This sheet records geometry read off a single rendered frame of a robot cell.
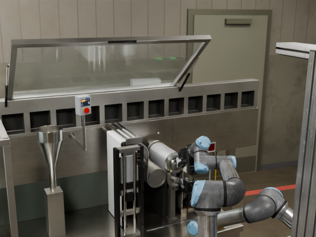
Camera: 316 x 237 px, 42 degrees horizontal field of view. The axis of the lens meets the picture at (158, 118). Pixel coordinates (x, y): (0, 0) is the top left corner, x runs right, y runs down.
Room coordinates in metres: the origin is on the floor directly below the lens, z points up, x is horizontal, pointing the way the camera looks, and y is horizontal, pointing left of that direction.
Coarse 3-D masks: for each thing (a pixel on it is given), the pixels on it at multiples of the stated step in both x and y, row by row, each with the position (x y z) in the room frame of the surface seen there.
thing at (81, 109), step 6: (78, 96) 2.12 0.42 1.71; (84, 96) 2.12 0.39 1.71; (90, 96) 2.14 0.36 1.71; (78, 102) 2.11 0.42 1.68; (84, 102) 2.11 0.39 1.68; (90, 102) 2.14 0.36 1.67; (78, 108) 2.11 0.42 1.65; (84, 108) 2.11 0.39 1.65; (90, 108) 2.14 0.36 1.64; (78, 114) 2.11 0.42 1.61; (84, 114) 2.11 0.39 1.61
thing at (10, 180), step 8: (0, 120) 2.03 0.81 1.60; (0, 128) 1.88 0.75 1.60; (0, 136) 1.78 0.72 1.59; (0, 144) 1.70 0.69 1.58; (8, 144) 1.72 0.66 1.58; (8, 152) 1.71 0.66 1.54; (8, 160) 1.71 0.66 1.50; (8, 168) 1.71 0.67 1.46; (8, 176) 1.71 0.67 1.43; (8, 184) 1.71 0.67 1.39; (8, 192) 1.71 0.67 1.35; (8, 200) 1.71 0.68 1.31; (16, 216) 1.72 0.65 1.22; (16, 224) 1.72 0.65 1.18; (16, 232) 1.72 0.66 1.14
